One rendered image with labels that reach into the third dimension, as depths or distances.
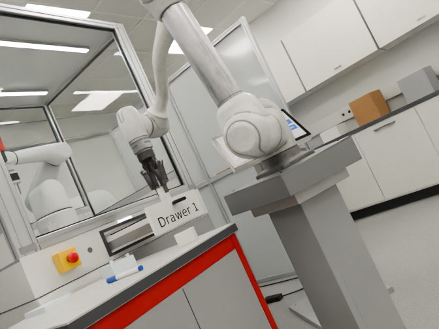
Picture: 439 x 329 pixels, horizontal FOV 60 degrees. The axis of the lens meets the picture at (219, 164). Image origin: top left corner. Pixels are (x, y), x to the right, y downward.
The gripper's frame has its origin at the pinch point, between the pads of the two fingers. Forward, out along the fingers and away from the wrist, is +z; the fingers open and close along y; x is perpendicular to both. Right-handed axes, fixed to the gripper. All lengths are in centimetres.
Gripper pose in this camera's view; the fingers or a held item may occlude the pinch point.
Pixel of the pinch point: (164, 194)
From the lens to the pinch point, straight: 162.1
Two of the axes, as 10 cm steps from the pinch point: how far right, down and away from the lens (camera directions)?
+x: 5.4, -1.7, 8.2
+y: 7.2, -4.1, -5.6
